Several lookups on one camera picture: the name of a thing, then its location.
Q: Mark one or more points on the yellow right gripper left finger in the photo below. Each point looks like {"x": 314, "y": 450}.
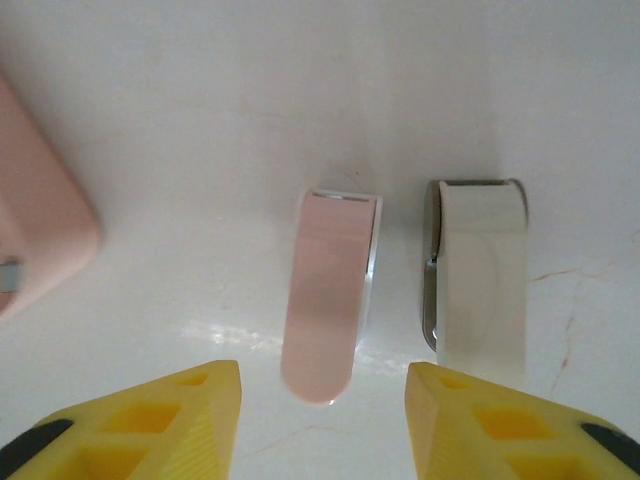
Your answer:
{"x": 165, "y": 435}

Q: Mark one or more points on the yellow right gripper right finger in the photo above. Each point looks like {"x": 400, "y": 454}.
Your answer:
{"x": 500, "y": 435}

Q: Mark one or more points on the cream and chrome stapler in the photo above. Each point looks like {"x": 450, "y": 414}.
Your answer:
{"x": 485, "y": 275}

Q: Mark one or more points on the pink and white stapler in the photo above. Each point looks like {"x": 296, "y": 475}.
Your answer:
{"x": 325, "y": 300}

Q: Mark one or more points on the pink plastic tray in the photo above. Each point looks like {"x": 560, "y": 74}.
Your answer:
{"x": 40, "y": 210}

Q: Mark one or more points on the silver staple strip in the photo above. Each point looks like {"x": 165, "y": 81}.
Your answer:
{"x": 10, "y": 275}

